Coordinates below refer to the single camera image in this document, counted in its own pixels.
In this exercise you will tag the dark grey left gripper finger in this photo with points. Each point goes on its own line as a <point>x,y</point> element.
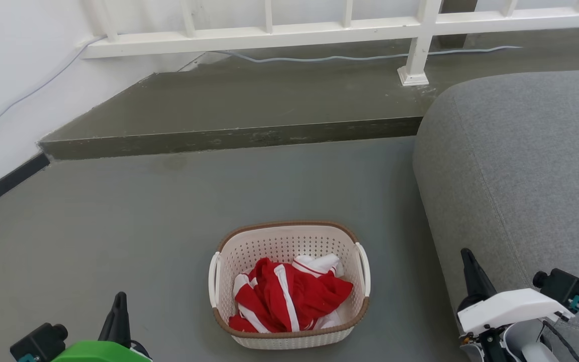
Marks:
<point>117,322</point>

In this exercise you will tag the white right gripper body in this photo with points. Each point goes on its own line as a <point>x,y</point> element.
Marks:
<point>508,309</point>

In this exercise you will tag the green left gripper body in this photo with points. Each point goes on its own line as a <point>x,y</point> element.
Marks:
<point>96,352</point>

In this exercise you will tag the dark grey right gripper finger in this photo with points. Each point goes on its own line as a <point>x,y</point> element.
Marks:
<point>475,281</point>

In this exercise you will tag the cream perforated laundry basket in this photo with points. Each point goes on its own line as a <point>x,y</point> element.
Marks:
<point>284,244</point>

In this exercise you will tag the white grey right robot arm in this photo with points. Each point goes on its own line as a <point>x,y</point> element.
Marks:
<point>533,347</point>

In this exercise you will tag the grey fabric sofa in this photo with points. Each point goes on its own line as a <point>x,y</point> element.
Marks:
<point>515,161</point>

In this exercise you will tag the red and white garment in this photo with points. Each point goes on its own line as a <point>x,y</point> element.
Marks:
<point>289,296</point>

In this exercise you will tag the black baseboard strip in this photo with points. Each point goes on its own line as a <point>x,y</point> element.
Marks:
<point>3,185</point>

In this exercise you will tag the white wooden railing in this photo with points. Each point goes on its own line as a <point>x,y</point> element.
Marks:
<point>279,35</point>

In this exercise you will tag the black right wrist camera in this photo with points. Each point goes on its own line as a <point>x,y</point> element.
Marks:
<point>561,287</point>

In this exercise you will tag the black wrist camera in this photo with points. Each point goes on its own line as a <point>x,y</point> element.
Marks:
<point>38,343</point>
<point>561,287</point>

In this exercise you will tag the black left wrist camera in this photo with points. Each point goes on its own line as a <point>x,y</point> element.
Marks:
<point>38,343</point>

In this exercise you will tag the teal left camera connector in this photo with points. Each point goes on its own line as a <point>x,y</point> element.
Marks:
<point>27,358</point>

